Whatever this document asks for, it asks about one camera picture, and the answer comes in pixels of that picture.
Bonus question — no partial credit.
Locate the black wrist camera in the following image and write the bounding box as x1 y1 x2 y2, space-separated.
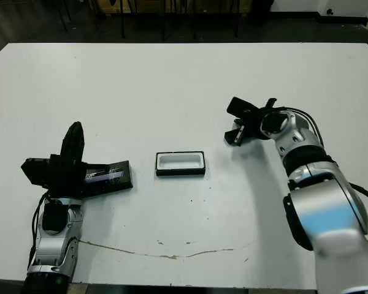
20 157 52 187
226 97 261 119

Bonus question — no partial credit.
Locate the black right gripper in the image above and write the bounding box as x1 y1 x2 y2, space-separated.
224 97 278 147

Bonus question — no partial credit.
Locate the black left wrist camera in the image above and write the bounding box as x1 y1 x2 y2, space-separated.
20 157 52 187

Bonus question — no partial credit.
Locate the black trash bin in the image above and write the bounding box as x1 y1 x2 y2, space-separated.
248 0 275 25

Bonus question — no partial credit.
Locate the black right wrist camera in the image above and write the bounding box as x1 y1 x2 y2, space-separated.
226 97 261 119

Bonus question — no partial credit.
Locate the black box base white insert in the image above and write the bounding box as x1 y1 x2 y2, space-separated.
155 151 207 178

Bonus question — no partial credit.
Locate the black printed box lid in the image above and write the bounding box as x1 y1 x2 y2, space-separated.
79 159 134 200

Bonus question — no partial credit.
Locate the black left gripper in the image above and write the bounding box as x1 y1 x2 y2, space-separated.
47 122 87 199

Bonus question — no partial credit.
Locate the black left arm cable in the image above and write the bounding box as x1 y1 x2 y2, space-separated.
27 191 52 270

